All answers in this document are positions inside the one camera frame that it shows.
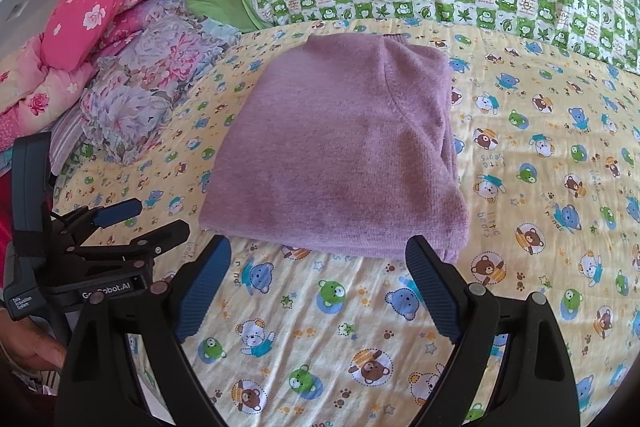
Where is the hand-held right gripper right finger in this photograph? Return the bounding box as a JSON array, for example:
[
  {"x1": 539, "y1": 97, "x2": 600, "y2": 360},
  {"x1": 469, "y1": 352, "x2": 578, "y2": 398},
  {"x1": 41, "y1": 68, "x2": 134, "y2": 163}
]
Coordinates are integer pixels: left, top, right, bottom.
[{"x1": 400, "y1": 234, "x2": 581, "y2": 427}]

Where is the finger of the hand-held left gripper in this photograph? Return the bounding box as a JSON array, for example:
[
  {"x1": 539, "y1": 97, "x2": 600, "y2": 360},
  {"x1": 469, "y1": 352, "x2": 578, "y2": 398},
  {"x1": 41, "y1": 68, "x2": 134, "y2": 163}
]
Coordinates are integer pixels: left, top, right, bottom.
[
  {"x1": 52, "y1": 199, "x2": 143, "y2": 239},
  {"x1": 75, "y1": 219, "x2": 191, "y2": 279}
]

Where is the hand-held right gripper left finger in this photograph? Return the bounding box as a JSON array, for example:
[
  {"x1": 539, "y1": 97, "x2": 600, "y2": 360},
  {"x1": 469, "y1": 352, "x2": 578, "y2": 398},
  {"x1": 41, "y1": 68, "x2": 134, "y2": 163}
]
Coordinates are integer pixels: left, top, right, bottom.
[{"x1": 52, "y1": 234, "x2": 236, "y2": 427}]

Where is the purple knitted sweater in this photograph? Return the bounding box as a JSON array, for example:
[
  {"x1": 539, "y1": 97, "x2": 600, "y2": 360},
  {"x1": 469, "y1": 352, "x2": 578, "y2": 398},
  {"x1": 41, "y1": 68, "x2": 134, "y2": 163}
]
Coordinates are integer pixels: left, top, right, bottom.
[{"x1": 199, "y1": 33, "x2": 471, "y2": 264}]

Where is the person's left hand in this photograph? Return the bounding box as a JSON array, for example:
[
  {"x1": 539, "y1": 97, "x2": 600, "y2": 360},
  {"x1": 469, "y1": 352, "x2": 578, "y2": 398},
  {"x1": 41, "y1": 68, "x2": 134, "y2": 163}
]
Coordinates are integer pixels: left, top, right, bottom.
[{"x1": 0, "y1": 322, "x2": 66, "y2": 373}]

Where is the person's red clothing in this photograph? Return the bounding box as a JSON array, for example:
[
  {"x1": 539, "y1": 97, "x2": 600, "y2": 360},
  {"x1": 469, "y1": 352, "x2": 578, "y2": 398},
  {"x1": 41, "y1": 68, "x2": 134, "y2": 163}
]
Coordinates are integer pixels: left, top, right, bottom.
[{"x1": 0, "y1": 177, "x2": 18, "y2": 288}]

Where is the lilac striped cloth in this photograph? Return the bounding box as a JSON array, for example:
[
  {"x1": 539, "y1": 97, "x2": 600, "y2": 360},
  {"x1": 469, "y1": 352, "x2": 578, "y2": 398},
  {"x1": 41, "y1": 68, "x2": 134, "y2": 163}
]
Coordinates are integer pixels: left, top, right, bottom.
[{"x1": 50, "y1": 109, "x2": 95, "y2": 180}]

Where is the pastel floral cloth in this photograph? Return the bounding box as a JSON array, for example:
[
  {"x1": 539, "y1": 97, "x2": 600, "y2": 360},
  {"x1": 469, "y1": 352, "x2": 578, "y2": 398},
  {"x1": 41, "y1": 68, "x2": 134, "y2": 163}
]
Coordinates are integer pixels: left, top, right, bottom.
[{"x1": 80, "y1": 0, "x2": 241, "y2": 165}]

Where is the yellow bear printed blanket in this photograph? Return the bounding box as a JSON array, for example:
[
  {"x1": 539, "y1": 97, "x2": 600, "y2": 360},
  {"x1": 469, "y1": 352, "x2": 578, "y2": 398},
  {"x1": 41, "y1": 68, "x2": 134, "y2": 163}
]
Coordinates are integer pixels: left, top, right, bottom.
[{"x1": 50, "y1": 19, "x2": 640, "y2": 427}]

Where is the pink floral quilt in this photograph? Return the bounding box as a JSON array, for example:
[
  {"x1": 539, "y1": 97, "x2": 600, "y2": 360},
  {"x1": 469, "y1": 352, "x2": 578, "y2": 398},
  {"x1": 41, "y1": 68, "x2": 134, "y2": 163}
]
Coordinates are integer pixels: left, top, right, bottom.
[{"x1": 0, "y1": 0, "x2": 188, "y2": 158}]

